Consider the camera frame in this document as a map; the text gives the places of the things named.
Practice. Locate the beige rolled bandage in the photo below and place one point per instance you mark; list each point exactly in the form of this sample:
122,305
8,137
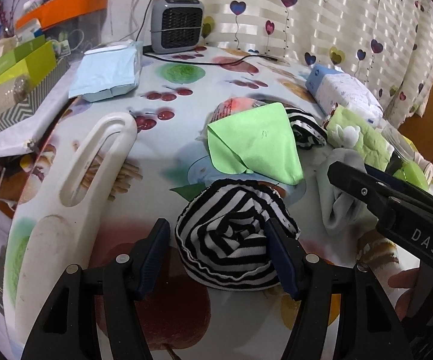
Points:
425,166

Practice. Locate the heart-patterned striped curtain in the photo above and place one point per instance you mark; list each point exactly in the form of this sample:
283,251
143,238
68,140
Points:
386,44

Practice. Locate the grey portable fan heater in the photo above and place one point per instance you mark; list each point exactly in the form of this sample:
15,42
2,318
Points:
176,25

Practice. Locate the light green cloth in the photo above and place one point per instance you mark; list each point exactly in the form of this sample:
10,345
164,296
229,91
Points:
259,140

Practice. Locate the green cardboard box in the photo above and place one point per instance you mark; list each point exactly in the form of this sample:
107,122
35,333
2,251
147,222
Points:
35,58

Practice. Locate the black white striped sock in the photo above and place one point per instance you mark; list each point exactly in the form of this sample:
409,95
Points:
307,132
220,235

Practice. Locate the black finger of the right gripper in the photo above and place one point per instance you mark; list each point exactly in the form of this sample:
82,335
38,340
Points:
374,189
400,186

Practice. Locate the purple dried flower branches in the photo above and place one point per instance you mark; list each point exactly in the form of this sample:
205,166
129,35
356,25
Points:
6,21

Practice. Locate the white plastic handled tool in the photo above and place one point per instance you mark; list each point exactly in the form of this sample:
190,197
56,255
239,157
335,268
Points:
78,187

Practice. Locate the white tissue pack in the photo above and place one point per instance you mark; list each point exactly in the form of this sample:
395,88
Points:
331,88

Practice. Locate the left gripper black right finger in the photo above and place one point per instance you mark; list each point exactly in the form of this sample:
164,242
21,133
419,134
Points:
368,325

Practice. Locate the pale grey sock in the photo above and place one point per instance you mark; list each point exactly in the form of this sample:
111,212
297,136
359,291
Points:
342,213

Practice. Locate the grey zigzag pattern box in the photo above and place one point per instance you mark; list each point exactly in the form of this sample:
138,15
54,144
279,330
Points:
27,102

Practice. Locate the person's right hand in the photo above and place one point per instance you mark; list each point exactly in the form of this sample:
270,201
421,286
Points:
404,280

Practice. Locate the light blue wipes pack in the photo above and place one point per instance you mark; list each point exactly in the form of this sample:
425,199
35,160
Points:
108,72

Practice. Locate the orange lid storage box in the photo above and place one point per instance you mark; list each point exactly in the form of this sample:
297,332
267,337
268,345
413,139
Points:
76,24

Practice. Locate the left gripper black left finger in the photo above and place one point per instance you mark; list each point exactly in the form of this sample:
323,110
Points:
66,326

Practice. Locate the green floral rolled towel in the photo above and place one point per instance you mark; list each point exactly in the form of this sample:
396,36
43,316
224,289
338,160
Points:
347,130

